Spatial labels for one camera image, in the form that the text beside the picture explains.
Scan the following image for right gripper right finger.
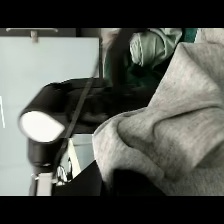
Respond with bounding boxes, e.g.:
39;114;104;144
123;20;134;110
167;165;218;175
112;169;167;197

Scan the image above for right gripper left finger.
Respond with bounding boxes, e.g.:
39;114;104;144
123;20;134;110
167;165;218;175
52;160;103;197

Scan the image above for grey shirt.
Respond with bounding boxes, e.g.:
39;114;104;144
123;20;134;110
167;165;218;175
92;28;224;197

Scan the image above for white garment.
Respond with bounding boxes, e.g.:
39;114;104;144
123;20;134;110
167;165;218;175
129;28;183;69

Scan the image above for black cable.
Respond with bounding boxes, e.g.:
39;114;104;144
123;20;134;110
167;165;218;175
52;59;102;175

